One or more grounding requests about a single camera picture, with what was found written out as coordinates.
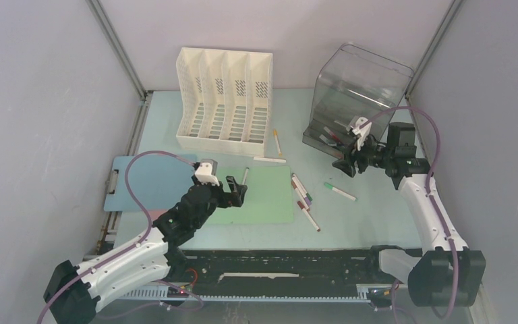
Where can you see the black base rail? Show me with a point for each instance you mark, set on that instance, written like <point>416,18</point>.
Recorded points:
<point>284,273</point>

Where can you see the red capped white marker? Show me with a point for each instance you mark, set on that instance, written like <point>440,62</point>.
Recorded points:
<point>308,215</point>

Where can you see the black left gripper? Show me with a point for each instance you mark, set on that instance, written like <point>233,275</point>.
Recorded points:
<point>234,198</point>

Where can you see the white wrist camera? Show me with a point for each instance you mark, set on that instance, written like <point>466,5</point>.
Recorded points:
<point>360,127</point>
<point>206,172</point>

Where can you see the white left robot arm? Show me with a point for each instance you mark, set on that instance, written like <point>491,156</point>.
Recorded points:
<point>76,293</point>

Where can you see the green clipboard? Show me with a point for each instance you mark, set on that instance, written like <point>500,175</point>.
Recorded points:
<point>268,200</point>

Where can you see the brown capped white marker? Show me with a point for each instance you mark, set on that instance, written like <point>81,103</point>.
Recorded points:
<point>298,192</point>

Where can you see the blue clipboard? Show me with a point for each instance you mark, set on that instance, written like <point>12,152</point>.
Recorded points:
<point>158,182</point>

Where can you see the white file organizer rack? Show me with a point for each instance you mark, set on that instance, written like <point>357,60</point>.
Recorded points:
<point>227,100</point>

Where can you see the pink paper sheet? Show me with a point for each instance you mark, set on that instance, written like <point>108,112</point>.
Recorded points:
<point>158,214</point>

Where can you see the white marker pen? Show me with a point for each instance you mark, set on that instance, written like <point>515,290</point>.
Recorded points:
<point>270,160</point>

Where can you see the yellow capped pen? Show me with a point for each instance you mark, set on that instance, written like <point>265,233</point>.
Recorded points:
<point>277,143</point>

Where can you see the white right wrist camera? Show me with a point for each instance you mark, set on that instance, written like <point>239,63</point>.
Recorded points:
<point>360,127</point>

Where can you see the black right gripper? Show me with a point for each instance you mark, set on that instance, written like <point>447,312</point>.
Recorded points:
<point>359,154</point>

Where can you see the teal capped white marker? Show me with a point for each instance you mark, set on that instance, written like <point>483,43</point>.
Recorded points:
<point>245,175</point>

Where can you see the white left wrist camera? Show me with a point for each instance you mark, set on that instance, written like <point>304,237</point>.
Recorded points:
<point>206,172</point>

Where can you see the clear red ink pen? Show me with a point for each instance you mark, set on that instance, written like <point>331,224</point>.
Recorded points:
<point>334,140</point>

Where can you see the green capped white marker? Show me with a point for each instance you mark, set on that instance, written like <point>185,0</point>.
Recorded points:
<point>339,191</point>

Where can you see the transparent grey drawer box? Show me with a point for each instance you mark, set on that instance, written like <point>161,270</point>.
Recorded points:
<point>354,82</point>

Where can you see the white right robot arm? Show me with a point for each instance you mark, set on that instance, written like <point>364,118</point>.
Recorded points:
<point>448,273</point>

